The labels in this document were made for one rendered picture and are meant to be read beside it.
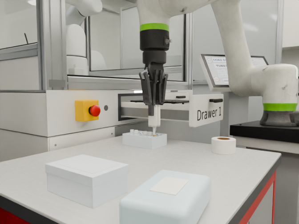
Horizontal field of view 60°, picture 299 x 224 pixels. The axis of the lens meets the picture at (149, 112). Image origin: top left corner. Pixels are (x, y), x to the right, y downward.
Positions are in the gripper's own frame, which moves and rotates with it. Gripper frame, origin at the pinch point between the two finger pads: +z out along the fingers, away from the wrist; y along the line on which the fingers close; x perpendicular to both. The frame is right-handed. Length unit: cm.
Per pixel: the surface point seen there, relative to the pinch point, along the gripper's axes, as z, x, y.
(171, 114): 0.6, 1.0, 12.4
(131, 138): 7.5, 6.8, -3.3
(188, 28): -44, 27, 73
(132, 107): -1.0, 19.1, 11.9
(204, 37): -63, 73, 193
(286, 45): -71, 20, 353
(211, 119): 3.3, -7.9, 26.9
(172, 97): -4, 25, 51
